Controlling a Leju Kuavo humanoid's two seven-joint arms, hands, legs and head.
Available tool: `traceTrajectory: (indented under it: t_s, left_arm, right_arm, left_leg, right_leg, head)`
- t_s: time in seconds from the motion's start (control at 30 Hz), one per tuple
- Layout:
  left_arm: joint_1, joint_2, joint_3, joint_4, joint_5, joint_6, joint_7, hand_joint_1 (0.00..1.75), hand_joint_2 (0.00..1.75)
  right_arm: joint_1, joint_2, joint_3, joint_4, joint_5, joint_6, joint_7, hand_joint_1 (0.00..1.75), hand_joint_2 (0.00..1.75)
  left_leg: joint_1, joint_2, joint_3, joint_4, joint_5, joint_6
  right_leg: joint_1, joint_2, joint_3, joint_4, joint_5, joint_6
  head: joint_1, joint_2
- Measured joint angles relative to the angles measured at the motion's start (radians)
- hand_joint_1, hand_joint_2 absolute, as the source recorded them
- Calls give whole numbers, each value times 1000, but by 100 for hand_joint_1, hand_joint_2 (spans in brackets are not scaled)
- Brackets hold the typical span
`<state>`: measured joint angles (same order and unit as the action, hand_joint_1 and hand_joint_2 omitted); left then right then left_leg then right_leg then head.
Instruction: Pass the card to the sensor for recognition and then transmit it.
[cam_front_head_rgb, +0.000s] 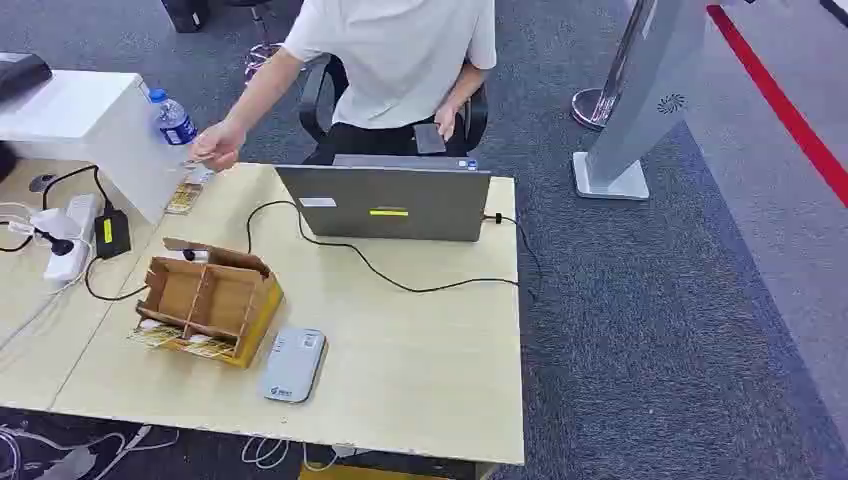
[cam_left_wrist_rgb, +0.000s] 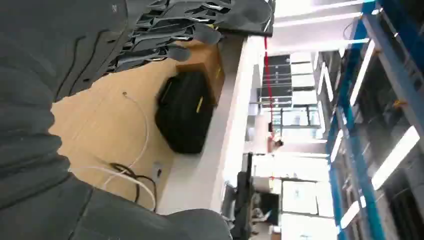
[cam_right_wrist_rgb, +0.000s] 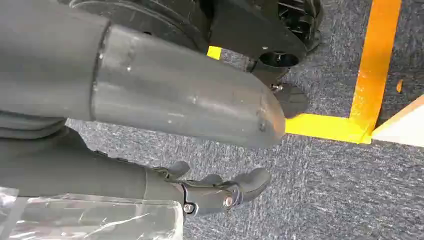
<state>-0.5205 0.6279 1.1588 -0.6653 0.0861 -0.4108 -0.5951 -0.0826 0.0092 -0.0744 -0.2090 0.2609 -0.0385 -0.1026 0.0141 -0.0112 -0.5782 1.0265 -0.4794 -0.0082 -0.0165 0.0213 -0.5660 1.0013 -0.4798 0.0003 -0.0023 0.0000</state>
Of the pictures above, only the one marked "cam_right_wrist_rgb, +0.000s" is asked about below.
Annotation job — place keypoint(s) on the short yellow floor tape strip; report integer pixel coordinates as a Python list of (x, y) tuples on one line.
[(326, 127)]

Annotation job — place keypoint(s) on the ribbed grey right arm sleeve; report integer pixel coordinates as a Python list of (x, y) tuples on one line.
[(30, 126)]

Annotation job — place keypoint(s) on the small orange tape scrap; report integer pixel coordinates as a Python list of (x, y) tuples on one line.
[(400, 85)]

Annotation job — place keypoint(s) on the long yellow floor tape strip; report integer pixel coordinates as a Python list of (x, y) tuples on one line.
[(376, 63)]

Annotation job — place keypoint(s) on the black robot leg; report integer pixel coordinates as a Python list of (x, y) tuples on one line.
[(238, 23)]

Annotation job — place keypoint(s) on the pale desk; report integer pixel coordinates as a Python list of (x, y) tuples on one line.
[(405, 127)]

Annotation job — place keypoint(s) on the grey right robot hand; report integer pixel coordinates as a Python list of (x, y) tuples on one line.
[(172, 96)]

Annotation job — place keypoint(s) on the clear plastic film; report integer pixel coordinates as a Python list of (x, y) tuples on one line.
[(99, 220)]

